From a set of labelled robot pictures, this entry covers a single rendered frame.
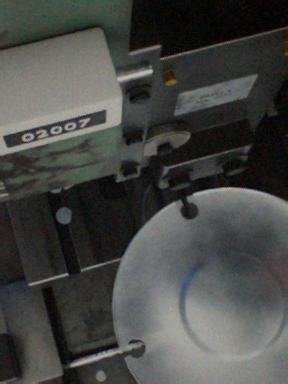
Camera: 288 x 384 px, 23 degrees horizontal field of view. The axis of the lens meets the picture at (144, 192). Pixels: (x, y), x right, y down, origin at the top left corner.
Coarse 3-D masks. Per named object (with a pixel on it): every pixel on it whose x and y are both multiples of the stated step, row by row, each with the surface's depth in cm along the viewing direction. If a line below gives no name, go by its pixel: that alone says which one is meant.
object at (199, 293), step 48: (240, 192) 90; (144, 240) 88; (192, 240) 88; (240, 240) 88; (144, 288) 87; (192, 288) 86; (240, 288) 86; (144, 336) 85; (192, 336) 85; (240, 336) 85
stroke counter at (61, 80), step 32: (96, 32) 35; (0, 64) 35; (32, 64) 35; (64, 64) 35; (96, 64) 35; (128, 64) 37; (0, 96) 34; (32, 96) 34; (64, 96) 34; (96, 96) 34; (0, 128) 34; (32, 128) 35; (64, 128) 36; (96, 128) 38
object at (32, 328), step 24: (0, 216) 105; (0, 240) 104; (0, 264) 103; (0, 288) 100; (24, 288) 101; (24, 312) 100; (48, 312) 128; (24, 336) 99; (48, 336) 99; (24, 360) 98; (48, 360) 98
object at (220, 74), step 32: (160, 0) 54; (192, 0) 54; (224, 0) 54; (256, 0) 55; (160, 32) 54; (192, 32) 54; (224, 32) 54; (256, 32) 54; (160, 64) 54; (192, 64) 56; (224, 64) 58; (256, 64) 60; (160, 96) 60; (192, 96) 62; (224, 96) 65; (256, 96) 68; (160, 128) 67; (192, 128) 71; (224, 128) 73; (160, 160) 71; (192, 160) 72; (224, 160) 75
